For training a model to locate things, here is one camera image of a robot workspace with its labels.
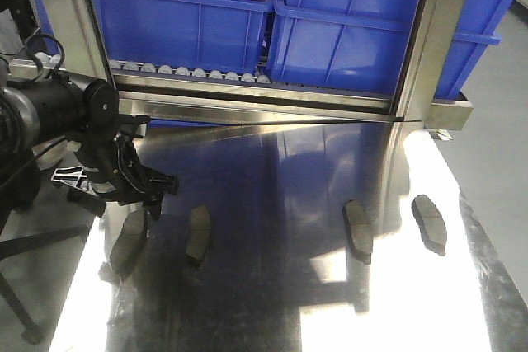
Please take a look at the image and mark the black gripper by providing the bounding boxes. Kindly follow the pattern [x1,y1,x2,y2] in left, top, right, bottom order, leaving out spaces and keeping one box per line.
[66,115,179,221]

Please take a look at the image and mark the dark brake pad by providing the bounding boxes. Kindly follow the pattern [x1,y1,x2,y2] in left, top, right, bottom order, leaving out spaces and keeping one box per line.
[109,209,148,278]
[342,199,374,265]
[185,204,212,268]
[412,195,447,256]

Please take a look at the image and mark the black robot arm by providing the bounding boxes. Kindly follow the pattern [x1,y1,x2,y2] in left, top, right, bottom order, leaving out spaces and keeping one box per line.
[1,76,179,219]

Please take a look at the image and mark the black office chair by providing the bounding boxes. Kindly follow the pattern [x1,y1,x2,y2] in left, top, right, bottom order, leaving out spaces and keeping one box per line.
[0,153,90,345]

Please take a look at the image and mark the left blue plastic bin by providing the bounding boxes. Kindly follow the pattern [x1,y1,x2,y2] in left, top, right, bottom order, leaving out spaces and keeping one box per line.
[19,0,275,75]

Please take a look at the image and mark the blue plastic bin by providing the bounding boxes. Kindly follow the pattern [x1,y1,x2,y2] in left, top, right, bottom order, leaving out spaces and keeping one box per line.
[267,0,513,100]
[19,0,275,75]

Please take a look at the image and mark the right blue plastic bin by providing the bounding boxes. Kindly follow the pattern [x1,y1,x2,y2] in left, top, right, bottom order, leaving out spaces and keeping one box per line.
[267,0,513,100]

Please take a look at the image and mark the stainless steel rack frame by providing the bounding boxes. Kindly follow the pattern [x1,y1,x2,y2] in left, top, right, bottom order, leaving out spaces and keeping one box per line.
[7,0,475,141]

